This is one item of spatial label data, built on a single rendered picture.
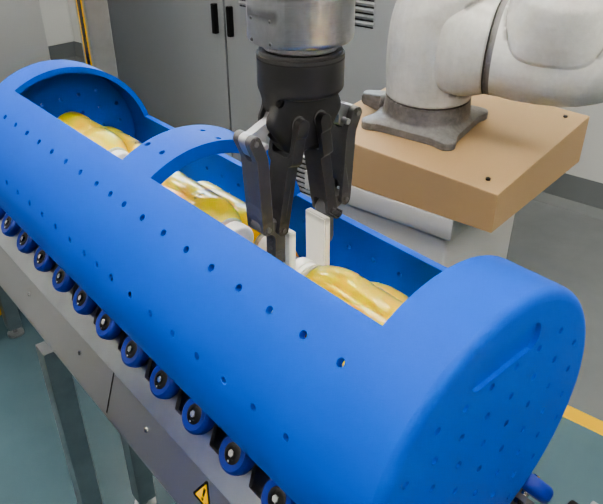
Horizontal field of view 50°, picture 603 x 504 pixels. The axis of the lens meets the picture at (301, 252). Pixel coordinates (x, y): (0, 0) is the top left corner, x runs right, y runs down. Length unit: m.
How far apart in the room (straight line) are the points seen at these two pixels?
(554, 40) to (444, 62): 0.17
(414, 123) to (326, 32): 0.66
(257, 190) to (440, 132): 0.64
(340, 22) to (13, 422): 1.92
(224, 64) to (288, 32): 2.39
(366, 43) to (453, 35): 1.30
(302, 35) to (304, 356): 0.25
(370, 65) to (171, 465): 1.81
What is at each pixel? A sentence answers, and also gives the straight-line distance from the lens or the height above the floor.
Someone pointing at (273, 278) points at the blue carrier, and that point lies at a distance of 0.54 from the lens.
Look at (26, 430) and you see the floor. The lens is 2.24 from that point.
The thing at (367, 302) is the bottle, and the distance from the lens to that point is 0.58.
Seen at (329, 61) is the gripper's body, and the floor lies 1.37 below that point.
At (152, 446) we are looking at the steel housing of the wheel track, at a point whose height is 0.87.
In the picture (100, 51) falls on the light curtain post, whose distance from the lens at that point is 1.77.
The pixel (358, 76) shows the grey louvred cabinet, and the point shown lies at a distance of 2.44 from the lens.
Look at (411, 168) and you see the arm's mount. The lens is 1.10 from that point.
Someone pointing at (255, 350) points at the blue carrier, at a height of 1.16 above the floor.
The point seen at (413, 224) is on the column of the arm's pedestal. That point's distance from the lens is 1.14.
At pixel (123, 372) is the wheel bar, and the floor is 0.92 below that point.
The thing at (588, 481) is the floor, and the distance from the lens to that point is 2.11.
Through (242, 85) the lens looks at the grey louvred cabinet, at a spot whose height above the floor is 0.69.
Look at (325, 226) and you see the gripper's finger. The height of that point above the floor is 1.20.
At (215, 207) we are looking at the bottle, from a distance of 0.75.
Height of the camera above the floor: 1.50
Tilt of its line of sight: 31 degrees down
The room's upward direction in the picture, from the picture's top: straight up
